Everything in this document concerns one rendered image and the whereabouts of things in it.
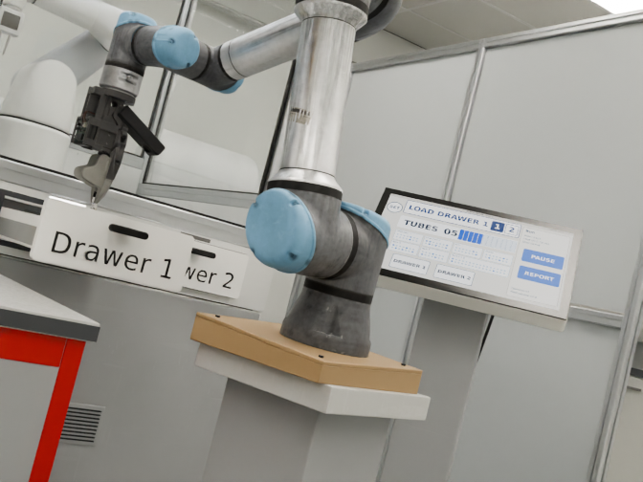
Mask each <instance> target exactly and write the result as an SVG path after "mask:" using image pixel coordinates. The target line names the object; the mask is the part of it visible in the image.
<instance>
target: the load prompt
mask: <svg viewBox="0 0 643 482"><path fill-rule="evenodd" d="M403 212H404V213H407V214H412V215H416V216H421V217H425V218H430V219H433V220H438V221H442V222H446V223H451V224H455V225H460V226H463V227H468V228H472V229H477V230H485V231H489V232H492V233H497V234H501V235H506V236H510V237H515V238H519V237H520V233H521V226H522V225H519V224H515V223H510V222H506V221H501V220H498V219H493V218H489V217H484V216H480V215H475V214H472V213H467V212H463V211H458V210H453V209H449V208H442V207H437V206H433V205H428V204H424V203H419V202H415V201H411V200H408V201H407V203H406V205H405V207H404V210H403Z"/></svg>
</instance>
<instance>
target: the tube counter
mask: <svg viewBox="0 0 643 482"><path fill-rule="evenodd" d="M441 236H443V237H447V238H451V239H455V240H459V241H463V242H468V243H472V244H477V245H480V246H484V247H489V248H493V249H497V250H502V251H506V252H513V253H515V251H516V247H517V244H518V241H515V240H510V239H506V238H502V237H497V236H494V235H489V234H485V233H480V232H476V231H472V230H465V229H460V228H456V227H451V226H447V225H445V227H444V230H443V232H442V235H441Z"/></svg>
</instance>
